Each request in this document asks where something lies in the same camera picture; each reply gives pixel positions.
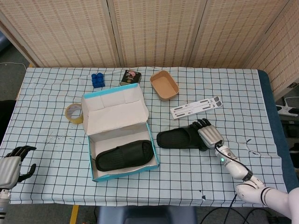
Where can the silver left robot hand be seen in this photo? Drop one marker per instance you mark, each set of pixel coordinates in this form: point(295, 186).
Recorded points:
point(8, 170)

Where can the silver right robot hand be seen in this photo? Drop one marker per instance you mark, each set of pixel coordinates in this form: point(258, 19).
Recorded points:
point(210, 135)

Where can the black rubber slipper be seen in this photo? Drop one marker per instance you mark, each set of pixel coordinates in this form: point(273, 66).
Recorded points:
point(123, 156)
point(172, 138)

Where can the teal cardboard shoe box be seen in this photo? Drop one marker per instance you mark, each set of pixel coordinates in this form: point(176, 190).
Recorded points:
point(112, 112)

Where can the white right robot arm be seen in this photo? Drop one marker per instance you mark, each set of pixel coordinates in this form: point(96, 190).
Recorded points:
point(243, 170)

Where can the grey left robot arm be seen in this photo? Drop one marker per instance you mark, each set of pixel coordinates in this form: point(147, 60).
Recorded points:
point(3, 200)

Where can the white folding laptop stand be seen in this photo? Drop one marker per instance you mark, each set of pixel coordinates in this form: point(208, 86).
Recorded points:
point(196, 107)

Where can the black bulky object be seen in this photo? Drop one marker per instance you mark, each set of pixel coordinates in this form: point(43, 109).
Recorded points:
point(5, 116)

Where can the brown paper food tray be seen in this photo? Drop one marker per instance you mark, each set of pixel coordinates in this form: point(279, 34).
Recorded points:
point(163, 85)

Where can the white black checked tablecloth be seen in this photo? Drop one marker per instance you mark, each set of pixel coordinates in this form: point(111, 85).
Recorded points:
point(46, 93)

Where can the yellow packing tape roll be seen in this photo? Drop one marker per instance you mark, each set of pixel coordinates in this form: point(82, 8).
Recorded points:
point(78, 119)

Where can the black printed tin can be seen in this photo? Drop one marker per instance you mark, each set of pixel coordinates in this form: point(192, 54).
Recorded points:
point(129, 78)

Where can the dark blue chair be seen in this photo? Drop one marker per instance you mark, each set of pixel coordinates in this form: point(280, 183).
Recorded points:
point(144, 215)

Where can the bamboo folding screen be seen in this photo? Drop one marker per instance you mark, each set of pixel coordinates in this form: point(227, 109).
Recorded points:
point(151, 35)

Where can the blue toy building block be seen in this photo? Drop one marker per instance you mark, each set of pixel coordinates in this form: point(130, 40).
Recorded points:
point(98, 80)

